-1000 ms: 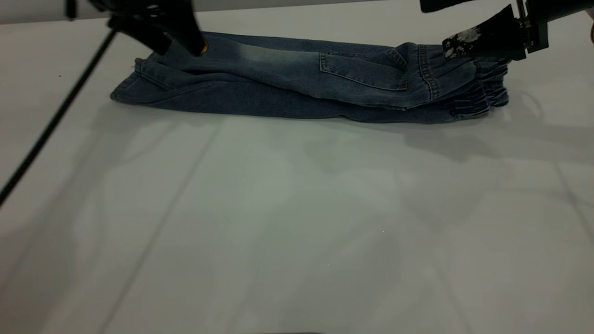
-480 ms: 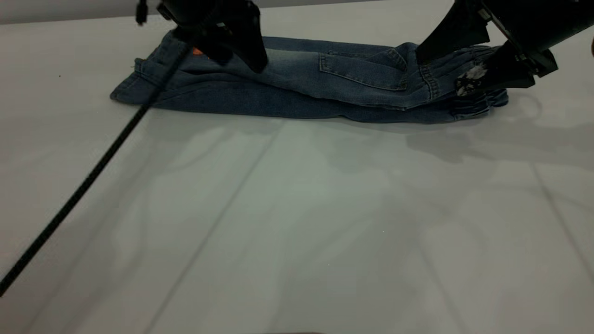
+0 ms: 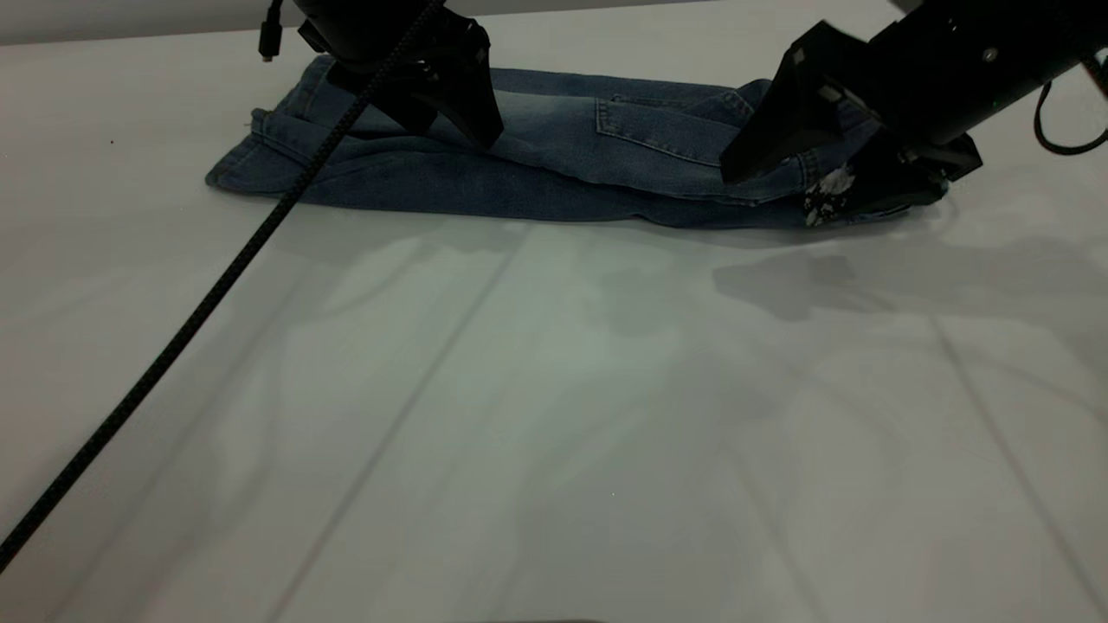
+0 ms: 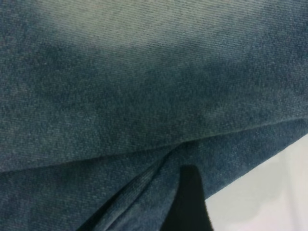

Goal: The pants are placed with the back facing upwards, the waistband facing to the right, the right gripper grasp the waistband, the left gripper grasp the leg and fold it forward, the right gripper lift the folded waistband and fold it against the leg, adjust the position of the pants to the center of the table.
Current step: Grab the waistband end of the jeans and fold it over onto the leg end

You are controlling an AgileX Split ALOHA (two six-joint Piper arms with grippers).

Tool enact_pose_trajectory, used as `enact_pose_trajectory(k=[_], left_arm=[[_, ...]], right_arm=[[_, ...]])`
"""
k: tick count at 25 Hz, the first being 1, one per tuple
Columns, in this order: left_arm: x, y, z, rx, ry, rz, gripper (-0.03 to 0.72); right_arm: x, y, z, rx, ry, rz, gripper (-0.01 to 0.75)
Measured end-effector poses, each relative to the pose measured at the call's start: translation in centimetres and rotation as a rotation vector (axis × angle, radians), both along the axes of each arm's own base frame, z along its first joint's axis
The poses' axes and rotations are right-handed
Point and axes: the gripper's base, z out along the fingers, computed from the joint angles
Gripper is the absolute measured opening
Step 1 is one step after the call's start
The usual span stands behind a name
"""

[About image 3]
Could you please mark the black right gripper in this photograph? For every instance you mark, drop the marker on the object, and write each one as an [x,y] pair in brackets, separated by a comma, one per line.
[969,61]

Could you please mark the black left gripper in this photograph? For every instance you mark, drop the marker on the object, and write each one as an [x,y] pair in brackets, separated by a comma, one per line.
[381,35]

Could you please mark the blue denim pants with print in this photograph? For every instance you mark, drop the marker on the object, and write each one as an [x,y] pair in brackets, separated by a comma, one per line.
[563,164]

